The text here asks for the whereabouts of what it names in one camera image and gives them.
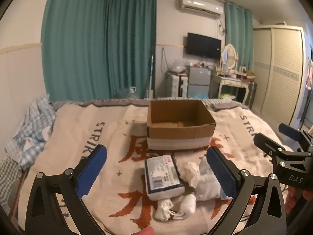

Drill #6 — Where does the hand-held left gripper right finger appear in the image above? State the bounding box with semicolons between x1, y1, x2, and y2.
206;146;286;235

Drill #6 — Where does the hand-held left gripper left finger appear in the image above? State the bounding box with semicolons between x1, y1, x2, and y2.
25;144;108;235

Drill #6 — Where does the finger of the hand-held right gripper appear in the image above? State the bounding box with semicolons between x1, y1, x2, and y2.
253;133;287;163
278;123;313;148

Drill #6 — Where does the white cloth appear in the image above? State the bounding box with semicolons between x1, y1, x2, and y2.
177;162;203;189

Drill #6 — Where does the white sock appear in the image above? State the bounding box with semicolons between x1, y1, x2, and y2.
180;194;196;214

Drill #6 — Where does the white packet with blue label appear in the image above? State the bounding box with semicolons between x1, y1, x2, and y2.
144;155;186;200

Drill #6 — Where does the brown cardboard box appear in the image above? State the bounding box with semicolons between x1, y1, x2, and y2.
146;99;217;152

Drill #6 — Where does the white string bundle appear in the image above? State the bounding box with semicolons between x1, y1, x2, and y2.
154;198;189;221

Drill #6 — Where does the person's right hand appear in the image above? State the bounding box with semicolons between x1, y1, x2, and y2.
286;185;313;214

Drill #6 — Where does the person's left hand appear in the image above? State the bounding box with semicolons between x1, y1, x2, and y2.
136;226;155;235

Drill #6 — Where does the printed cream blanket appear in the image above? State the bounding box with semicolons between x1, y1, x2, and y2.
17;99;294;235

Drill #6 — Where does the cream slatted wardrobe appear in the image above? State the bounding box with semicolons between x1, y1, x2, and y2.
252;26;305;126

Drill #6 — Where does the grey bed cover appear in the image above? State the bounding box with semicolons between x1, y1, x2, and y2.
51;97;247;109

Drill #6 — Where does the white dressing table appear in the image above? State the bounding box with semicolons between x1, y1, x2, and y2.
211;73;252;106

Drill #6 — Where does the blue checked quilt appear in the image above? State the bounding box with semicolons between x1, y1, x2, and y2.
0;94;57;208

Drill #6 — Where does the clear water jug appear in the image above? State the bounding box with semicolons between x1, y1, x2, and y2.
117;86;137;99

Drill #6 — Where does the grey mini fridge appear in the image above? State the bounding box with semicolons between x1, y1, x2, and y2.
187;65;212;98

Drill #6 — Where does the white oval mirror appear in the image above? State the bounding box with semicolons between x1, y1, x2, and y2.
221;43;238;70

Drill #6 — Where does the white suitcase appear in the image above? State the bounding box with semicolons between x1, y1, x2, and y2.
166;73;189;97

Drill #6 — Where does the white mop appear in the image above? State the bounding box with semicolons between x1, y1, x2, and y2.
147;54;156;99

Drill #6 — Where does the teal curtain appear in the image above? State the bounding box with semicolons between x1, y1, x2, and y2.
41;0;110;102
105;0;157;99
224;0;254;71

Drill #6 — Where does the clear plastic bag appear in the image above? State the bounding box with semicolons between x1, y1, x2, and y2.
169;60;187;75

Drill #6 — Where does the white air conditioner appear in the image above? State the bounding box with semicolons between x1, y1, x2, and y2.
179;0;224;18

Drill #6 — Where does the wall poster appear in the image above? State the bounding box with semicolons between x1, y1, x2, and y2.
306;56;313;90

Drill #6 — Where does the black wall television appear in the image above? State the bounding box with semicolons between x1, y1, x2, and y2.
186;32;222;60

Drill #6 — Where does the air conditioner cable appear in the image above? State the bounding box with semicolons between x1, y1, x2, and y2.
216;17;227;36

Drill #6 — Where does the hanging wall cable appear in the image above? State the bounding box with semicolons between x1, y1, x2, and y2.
160;48;168;72

